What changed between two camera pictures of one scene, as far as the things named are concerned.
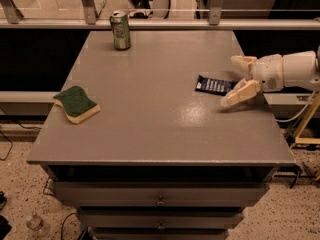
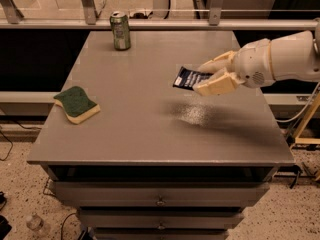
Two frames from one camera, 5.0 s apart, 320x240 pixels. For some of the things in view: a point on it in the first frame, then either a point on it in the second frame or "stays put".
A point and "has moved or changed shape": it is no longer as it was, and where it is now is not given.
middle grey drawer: (161, 218) stays put
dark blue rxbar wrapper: (212, 85) has moved or changed shape
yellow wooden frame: (306, 139) stays put
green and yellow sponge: (76, 104) stays put
